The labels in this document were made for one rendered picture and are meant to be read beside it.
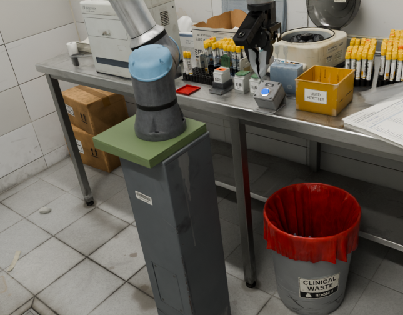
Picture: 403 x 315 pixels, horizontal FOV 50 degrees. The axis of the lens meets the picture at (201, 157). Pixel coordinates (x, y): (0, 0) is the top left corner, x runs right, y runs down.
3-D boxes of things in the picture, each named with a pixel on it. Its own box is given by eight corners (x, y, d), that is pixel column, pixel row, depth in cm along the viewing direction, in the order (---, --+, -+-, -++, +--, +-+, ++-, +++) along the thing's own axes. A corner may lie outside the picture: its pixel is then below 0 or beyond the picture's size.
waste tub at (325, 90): (294, 109, 134) (294, 79, 129) (313, 94, 143) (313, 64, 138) (336, 117, 126) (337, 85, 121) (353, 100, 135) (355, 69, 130)
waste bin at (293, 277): (247, 298, 183) (240, 215, 161) (290, 247, 206) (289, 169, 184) (332, 342, 160) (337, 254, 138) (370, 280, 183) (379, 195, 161)
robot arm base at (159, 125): (156, 147, 117) (151, 114, 112) (125, 130, 127) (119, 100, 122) (197, 125, 126) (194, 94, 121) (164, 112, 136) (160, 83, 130)
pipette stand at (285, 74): (268, 95, 146) (267, 67, 141) (278, 87, 150) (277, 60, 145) (295, 99, 140) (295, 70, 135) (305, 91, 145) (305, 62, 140)
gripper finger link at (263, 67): (278, 74, 130) (277, 44, 125) (267, 80, 126) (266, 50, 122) (269, 72, 132) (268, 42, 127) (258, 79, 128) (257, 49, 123)
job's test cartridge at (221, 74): (214, 87, 154) (212, 70, 151) (222, 82, 157) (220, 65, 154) (223, 89, 152) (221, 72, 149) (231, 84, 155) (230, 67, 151)
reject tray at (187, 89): (174, 92, 158) (174, 90, 158) (187, 86, 162) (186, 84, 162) (188, 95, 154) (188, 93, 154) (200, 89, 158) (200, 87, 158)
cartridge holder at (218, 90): (209, 92, 154) (208, 83, 152) (225, 84, 160) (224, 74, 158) (220, 95, 151) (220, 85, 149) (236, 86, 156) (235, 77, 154)
